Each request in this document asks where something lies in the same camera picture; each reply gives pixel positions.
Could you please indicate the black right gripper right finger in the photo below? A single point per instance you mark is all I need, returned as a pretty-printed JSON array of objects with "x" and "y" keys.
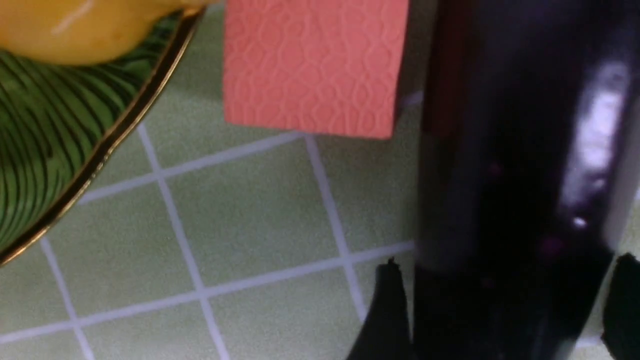
[{"x": 621, "y": 315}]

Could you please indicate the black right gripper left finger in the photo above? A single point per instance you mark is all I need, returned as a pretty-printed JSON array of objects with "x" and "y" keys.
[{"x": 385, "y": 333}]

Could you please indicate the purple toy eggplant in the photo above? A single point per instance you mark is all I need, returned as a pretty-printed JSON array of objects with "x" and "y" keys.
[{"x": 528, "y": 169}]

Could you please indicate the yellow toy banana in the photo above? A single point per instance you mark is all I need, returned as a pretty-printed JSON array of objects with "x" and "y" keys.
[{"x": 82, "y": 32}]

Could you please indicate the green checkered tablecloth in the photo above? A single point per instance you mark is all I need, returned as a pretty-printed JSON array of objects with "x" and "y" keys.
[{"x": 204, "y": 240}]

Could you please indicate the orange foam cube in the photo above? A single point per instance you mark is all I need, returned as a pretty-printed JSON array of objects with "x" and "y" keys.
[{"x": 314, "y": 66}]

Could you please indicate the green glass leaf plate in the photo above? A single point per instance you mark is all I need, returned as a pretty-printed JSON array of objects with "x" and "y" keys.
[{"x": 60, "y": 124}]

